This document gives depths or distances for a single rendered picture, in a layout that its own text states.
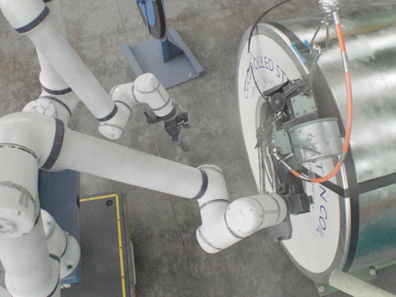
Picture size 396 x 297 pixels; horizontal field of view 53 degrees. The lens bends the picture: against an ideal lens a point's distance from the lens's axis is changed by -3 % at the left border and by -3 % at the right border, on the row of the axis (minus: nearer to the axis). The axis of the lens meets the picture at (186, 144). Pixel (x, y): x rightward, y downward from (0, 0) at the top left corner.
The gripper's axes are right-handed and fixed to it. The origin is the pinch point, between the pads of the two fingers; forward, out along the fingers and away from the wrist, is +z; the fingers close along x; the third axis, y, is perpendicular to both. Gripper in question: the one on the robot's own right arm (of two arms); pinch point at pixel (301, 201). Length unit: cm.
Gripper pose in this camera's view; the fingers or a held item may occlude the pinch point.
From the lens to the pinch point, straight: 130.0
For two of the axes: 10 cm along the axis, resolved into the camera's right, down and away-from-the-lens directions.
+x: -7.2, 2.6, 6.4
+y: -1.9, -9.7, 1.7
